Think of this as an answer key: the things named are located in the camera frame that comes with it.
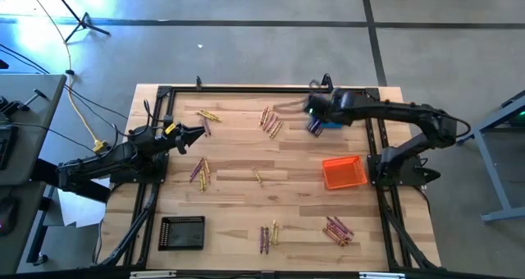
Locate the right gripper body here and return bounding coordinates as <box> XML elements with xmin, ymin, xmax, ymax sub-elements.
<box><xmin>305</xmin><ymin>89</ymin><xmax>345</xmax><ymax>126</ymax></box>

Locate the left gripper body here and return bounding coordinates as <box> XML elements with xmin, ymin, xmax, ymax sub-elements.
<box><xmin>153</xmin><ymin>124</ymin><xmax>194</xmax><ymax>152</ymax></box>

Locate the orange plastic basket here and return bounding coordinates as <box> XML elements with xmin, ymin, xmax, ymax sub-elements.
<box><xmin>322</xmin><ymin>154</ymin><xmax>369</xmax><ymax>190</ymax></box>

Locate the black plastic basket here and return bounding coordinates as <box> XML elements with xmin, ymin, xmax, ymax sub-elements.
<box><xmin>157</xmin><ymin>215</ymin><xmax>206</xmax><ymax>252</ymax></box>

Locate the black tripod stand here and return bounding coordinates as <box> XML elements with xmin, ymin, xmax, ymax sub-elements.
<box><xmin>47</xmin><ymin>0</ymin><xmax>112</xmax><ymax>44</ymax></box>

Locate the black desk clamp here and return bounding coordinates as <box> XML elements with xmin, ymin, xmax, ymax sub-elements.
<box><xmin>0</xmin><ymin>88</ymin><xmax>48</xmax><ymax>117</ymax></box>

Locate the black keyboard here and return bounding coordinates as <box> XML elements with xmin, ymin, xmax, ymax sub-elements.
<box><xmin>0</xmin><ymin>125</ymin><xmax>18</xmax><ymax>170</ymax></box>

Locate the grey metal stand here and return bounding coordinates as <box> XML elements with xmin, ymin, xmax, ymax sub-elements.
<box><xmin>453</xmin><ymin>89</ymin><xmax>525</xmax><ymax>223</ymax></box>

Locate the black computer mouse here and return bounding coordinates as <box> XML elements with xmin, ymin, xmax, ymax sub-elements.
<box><xmin>0</xmin><ymin>196</ymin><xmax>20</xmax><ymax>236</ymax></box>

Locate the dark grey desk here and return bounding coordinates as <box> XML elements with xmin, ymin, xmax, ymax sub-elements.
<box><xmin>0</xmin><ymin>180</ymin><xmax>47</xmax><ymax>277</ymax></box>

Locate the black frame bracket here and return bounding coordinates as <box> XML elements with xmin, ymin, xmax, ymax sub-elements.
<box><xmin>320</xmin><ymin>72</ymin><xmax>335</xmax><ymax>92</ymax></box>

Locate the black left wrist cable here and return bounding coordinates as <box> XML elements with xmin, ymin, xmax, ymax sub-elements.
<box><xmin>142</xmin><ymin>98</ymin><xmax>166</xmax><ymax>129</ymax></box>

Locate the black metal table frame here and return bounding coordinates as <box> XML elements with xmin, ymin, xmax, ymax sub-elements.
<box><xmin>92</xmin><ymin>84</ymin><xmax>442</xmax><ymax>272</ymax></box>

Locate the yellow extension cable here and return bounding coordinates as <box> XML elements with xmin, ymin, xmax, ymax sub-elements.
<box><xmin>22</xmin><ymin>0</ymin><xmax>108</xmax><ymax>153</ymax></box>

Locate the black floor cable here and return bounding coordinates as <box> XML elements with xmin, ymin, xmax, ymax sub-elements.
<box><xmin>0</xmin><ymin>43</ymin><xmax>50</xmax><ymax>75</ymax></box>
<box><xmin>0</xmin><ymin>121</ymin><xmax>98</xmax><ymax>153</ymax></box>
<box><xmin>63</xmin><ymin>84</ymin><xmax>130</xmax><ymax>121</ymax></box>

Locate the silver metal bracket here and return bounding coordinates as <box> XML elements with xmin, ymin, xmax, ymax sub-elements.
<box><xmin>358</xmin><ymin>272</ymin><xmax>407</xmax><ymax>279</ymax></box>
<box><xmin>130</xmin><ymin>270</ymin><xmax>177</xmax><ymax>279</ymax></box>

